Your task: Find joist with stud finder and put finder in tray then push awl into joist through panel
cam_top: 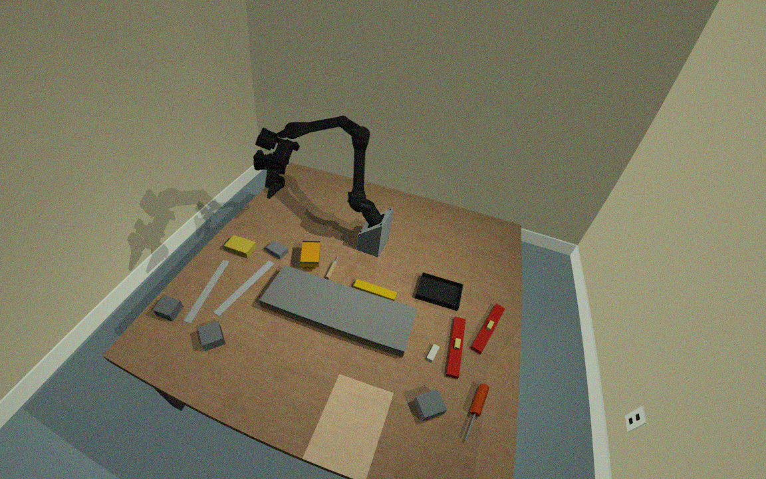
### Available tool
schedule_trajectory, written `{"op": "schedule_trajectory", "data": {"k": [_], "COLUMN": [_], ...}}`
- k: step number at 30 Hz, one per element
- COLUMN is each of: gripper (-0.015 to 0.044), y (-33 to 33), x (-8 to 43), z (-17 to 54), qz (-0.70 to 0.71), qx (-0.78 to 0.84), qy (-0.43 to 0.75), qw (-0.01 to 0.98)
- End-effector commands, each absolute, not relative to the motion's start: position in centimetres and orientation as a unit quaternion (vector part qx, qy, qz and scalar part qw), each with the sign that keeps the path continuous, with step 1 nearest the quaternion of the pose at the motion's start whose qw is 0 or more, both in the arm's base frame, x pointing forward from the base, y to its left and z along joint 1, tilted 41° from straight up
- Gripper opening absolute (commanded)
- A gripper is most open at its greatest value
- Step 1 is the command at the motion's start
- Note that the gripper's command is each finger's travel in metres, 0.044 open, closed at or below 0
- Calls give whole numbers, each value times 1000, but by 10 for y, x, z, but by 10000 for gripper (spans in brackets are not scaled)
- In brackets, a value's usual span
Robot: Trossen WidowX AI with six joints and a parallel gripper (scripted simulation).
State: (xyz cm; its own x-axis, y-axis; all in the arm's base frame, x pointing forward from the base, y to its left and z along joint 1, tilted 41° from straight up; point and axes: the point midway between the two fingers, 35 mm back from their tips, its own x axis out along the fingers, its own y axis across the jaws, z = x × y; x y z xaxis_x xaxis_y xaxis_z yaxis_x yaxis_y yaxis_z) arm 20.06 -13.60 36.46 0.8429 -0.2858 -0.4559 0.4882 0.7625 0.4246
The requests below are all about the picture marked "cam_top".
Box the grey flat strip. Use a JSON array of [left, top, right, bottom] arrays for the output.
[[184, 260, 229, 323], [214, 261, 274, 316]]

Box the tan handled awl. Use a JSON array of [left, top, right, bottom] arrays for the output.
[[325, 256, 338, 279]]

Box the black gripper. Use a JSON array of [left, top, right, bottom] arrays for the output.
[[264, 150, 290, 199]]

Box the orange-handled awl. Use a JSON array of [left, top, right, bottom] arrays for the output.
[[465, 383, 489, 441]]

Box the long red flat bar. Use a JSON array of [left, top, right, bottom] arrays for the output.
[[446, 316, 465, 379], [470, 303, 505, 354]]

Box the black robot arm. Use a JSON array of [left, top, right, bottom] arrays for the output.
[[253, 116, 385, 228]]

